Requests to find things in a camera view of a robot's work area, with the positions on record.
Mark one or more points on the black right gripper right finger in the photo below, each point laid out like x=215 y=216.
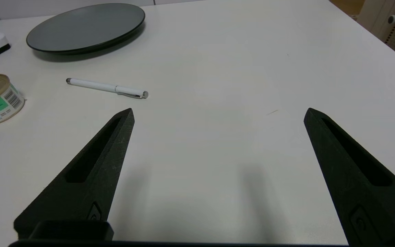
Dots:
x=348 y=185

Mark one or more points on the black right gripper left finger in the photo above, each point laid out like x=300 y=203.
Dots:
x=98 y=171

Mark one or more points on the gray round plate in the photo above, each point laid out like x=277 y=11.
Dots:
x=84 y=27

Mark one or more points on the white pen silver clip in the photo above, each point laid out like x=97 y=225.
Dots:
x=98 y=86

